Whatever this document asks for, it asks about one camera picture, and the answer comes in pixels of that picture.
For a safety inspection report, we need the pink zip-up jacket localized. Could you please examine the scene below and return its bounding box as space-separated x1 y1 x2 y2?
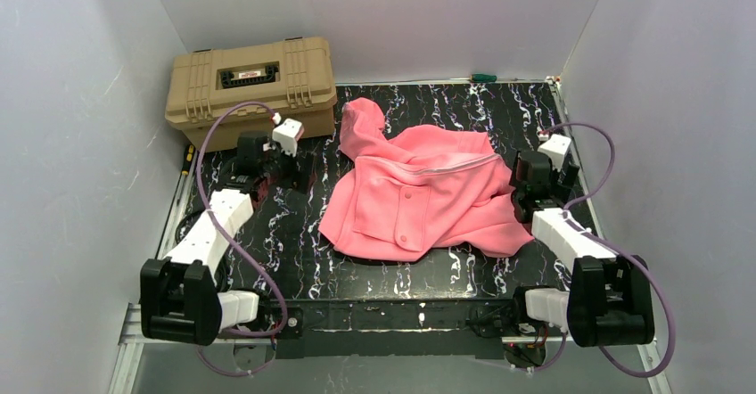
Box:
318 98 532 262

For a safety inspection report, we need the yellow black handled screwdriver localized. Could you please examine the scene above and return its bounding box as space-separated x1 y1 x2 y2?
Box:
181 144 195 176

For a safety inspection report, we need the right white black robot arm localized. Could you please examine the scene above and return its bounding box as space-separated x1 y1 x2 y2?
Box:
510 151 655 347

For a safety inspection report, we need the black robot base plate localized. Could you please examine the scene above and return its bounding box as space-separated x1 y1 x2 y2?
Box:
215 298 568 362

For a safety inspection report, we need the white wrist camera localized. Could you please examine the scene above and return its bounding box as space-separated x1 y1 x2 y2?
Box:
537 132 572 172
271 113 304 157

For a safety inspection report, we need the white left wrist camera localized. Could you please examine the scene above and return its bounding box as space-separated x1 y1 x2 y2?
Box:
271 113 304 157

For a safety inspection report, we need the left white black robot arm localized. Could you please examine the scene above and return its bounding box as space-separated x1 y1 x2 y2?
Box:
140 126 312 346

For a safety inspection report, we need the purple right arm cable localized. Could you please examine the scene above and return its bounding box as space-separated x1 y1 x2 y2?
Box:
540 122 677 379

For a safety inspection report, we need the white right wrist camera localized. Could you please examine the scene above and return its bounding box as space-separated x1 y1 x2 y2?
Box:
537 132 572 172

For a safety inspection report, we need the tan plastic tool case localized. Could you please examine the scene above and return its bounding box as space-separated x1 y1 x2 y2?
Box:
165 37 337 152

